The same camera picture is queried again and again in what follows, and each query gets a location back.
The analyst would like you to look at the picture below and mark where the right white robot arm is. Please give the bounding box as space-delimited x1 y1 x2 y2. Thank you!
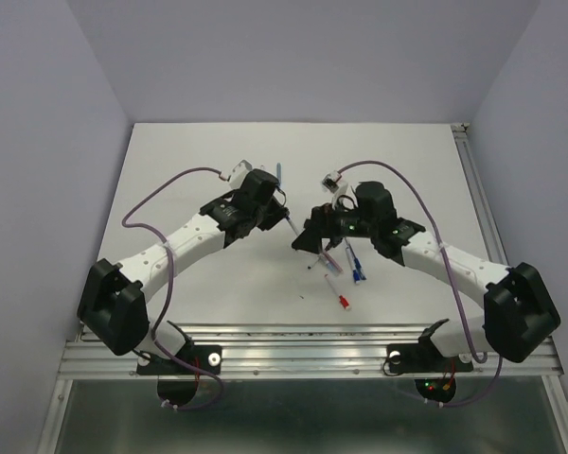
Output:
292 182 561 369

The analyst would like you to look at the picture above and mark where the black cap marker centre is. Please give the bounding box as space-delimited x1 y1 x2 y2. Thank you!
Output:
307 254 323 270

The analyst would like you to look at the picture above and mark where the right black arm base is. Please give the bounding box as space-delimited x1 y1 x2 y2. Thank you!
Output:
382 343 474 405

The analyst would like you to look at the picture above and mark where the blue pen far right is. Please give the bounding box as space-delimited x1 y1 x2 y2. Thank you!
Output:
352 256 366 282

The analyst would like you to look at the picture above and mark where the red transparent pen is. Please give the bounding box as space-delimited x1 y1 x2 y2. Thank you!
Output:
318 252 343 276

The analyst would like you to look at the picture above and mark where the light blue pen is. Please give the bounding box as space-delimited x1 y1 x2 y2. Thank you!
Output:
275 162 282 187

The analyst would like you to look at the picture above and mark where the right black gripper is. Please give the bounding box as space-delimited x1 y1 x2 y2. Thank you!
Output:
291 195 378 253

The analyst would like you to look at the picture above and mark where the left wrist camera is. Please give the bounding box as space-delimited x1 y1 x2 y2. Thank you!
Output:
219 160 253 189

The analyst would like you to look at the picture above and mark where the aluminium rail frame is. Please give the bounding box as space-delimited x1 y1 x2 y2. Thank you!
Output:
35 323 568 454

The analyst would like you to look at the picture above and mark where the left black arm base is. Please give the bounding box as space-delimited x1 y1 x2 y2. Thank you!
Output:
133 343 224 412

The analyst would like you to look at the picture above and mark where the blue cap marker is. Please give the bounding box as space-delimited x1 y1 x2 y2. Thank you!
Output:
285 216 300 237

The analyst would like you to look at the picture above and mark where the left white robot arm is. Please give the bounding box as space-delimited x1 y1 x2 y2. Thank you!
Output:
77 169 289 373

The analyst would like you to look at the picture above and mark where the red cap marker lower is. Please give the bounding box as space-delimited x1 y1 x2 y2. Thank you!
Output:
325 274 351 311

